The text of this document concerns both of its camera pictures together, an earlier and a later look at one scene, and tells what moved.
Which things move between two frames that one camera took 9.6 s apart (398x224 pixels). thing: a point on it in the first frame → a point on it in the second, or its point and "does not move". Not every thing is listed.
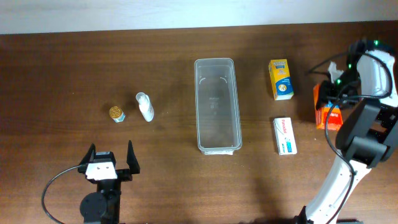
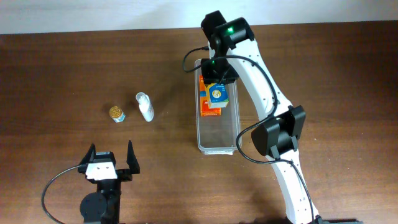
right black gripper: [324, 93] → [209, 75]
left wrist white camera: [101, 170] does not move
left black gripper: [125, 174] does not move
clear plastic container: [218, 119] does not move
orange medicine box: [334, 121] → [205, 109]
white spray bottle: [145, 107] does not move
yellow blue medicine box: [280, 79] → [217, 95]
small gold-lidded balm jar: [117, 114] does not move
